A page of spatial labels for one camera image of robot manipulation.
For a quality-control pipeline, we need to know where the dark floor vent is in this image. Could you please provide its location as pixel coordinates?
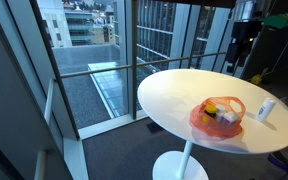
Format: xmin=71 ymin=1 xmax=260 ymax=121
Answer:
xmin=146 ymin=121 xmax=165 ymax=134

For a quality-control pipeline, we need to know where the white round-capped bottle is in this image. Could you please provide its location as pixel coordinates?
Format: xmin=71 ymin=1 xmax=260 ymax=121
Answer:
xmin=215 ymin=104 xmax=227 ymax=124

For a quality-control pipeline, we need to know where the brown yellow-capped medicine bottle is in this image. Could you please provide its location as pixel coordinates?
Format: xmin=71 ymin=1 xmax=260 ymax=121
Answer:
xmin=203 ymin=104 xmax=218 ymax=119

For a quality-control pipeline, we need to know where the yellow floor object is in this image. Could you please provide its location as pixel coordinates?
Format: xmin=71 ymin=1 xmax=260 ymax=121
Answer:
xmin=250 ymin=73 xmax=263 ymax=85

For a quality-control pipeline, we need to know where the white window sill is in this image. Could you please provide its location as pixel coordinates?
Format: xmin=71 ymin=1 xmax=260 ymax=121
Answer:
xmin=77 ymin=109 xmax=149 ymax=140

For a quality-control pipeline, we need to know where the orange plastic bag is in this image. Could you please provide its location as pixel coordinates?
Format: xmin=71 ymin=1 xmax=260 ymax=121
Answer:
xmin=188 ymin=96 xmax=247 ymax=139

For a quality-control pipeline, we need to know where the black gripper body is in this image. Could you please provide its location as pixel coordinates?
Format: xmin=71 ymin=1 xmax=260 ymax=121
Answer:
xmin=231 ymin=19 xmax=264 ymax=47

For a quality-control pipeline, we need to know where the white square-capped bottle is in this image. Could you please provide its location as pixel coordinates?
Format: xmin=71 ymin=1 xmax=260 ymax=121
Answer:
xmin=221 ymin=111 xmax=240 ymax=127

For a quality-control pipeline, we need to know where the blue equipment base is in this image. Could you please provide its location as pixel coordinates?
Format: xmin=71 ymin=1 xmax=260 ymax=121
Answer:
xmin=267 ymin=151 xmax=288 ymax=180

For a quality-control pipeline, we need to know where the white bottle with blue logo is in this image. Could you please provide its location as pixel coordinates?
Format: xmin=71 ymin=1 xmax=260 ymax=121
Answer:
xmin=255 ymin=97 xmax=277 ymax=123

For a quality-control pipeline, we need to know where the white table pedestal base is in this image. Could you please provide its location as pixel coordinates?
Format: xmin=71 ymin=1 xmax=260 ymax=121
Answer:
xmin=152 ymin=139 xmax=210 ymax=180

